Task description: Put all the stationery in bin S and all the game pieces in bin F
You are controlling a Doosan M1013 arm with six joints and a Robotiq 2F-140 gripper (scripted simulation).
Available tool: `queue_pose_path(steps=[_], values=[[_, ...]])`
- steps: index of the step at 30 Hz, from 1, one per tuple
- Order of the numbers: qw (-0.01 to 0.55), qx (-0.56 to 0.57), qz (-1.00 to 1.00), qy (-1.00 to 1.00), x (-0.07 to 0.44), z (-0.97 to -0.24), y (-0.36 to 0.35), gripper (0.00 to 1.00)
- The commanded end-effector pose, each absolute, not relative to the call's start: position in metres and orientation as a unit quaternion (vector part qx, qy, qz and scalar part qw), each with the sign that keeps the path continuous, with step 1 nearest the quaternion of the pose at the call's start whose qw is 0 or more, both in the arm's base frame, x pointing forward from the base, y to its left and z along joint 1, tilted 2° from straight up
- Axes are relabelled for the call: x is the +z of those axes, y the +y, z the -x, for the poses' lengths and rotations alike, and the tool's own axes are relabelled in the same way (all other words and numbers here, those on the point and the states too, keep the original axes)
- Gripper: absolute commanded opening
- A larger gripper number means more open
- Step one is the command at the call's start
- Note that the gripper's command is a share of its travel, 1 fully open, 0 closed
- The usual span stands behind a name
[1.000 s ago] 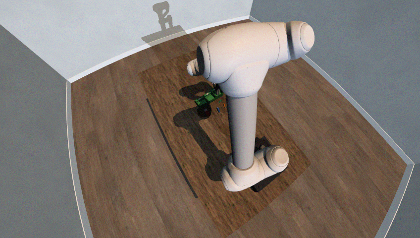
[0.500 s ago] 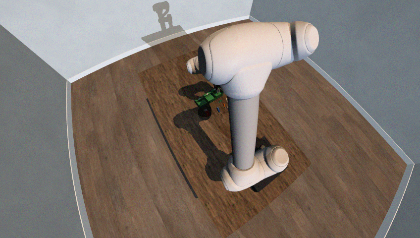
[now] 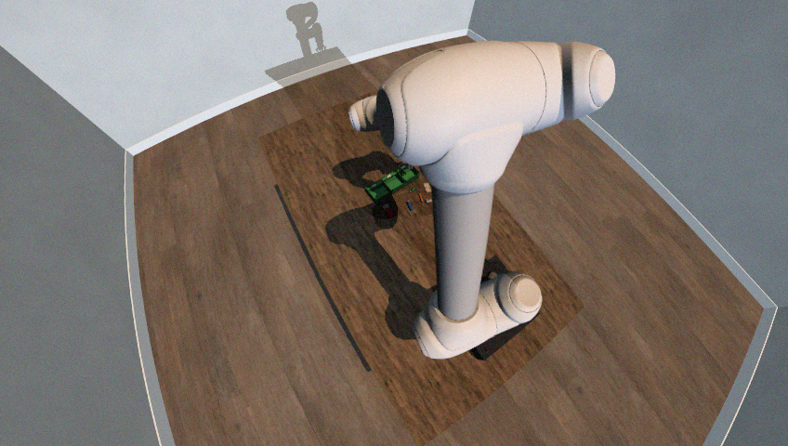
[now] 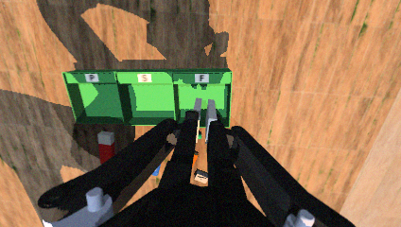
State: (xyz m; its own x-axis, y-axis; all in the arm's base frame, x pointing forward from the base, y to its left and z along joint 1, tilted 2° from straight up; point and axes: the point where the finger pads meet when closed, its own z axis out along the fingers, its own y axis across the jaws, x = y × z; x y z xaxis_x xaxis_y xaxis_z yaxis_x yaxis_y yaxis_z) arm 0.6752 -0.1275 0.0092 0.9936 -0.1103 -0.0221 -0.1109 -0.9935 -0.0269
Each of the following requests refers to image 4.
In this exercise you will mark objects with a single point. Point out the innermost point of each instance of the green rack of bins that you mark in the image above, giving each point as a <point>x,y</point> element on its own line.
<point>147,96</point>

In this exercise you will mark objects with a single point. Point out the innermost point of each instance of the blue aa battery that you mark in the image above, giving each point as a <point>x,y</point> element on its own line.
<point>156,172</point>

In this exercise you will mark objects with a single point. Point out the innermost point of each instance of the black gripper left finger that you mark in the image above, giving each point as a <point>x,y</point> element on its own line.
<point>93,197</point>

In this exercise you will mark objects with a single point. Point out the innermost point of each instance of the red and white eraser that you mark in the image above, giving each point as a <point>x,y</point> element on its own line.
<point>106,145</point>

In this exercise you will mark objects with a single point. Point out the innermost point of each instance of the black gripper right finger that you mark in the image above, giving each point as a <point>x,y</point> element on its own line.
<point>282,199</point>

